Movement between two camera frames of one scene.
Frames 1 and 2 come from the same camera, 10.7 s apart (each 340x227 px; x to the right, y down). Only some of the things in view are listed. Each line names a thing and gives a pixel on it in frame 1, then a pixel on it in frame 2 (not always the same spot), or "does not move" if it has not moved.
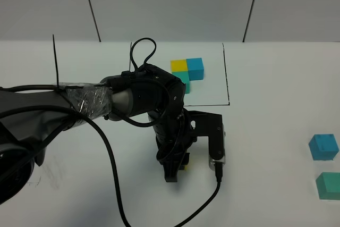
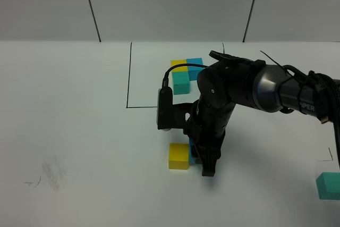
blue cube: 323,146 -> 192,158
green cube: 328,185 does not move
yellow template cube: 178,66 does not move
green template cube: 184,77 does not move
